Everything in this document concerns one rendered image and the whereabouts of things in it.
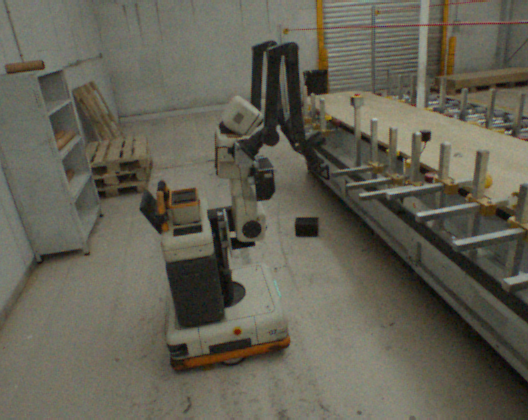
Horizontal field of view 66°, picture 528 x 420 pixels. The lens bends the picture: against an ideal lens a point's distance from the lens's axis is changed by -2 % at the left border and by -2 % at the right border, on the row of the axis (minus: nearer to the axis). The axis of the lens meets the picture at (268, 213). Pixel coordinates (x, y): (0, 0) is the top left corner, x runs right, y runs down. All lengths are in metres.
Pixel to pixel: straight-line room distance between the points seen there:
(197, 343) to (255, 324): 0.32
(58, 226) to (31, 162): 0.58
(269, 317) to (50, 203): 2.25
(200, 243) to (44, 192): 2.06
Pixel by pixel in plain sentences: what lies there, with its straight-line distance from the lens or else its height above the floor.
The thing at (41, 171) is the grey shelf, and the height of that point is 0.81.
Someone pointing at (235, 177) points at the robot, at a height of 1.01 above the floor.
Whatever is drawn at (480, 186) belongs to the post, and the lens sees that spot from 1.89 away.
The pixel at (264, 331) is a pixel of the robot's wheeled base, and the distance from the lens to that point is 2.30.
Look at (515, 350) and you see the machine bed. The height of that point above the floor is 0.17.
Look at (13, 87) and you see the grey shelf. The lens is 3.66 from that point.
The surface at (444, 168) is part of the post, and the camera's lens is 2.08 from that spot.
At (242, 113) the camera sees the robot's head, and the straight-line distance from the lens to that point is 2.00.
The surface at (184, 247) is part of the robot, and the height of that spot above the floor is 0.77.
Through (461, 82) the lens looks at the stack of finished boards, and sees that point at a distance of 10.04.
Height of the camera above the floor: 1.70
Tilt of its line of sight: 25 degrees down
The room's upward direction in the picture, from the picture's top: 6 degrees counter-clockwise
